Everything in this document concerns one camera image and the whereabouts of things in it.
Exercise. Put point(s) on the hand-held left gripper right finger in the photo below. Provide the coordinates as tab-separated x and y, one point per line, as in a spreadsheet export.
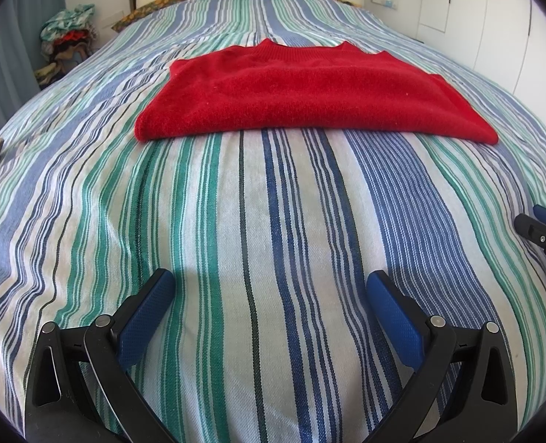
395	318

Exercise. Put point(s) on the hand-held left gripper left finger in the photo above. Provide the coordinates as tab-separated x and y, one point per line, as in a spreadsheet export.
148	314

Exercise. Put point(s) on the red sweater with white animal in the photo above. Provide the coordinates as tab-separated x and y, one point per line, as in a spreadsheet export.
300	92

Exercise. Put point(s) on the pile of colourful clothes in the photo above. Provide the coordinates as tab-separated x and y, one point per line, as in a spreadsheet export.
68	41

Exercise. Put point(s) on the striped bedspread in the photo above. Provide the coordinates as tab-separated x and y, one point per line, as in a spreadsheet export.
254	240

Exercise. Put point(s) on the white wardrobe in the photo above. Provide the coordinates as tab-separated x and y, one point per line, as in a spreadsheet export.
485	18

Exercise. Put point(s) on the blue curtain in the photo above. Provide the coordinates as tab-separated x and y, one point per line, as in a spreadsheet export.
5	55

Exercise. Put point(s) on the floral pillow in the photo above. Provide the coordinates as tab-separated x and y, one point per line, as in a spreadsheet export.
139	11

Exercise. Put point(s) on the wall socket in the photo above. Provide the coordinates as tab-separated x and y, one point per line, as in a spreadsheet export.
384	0

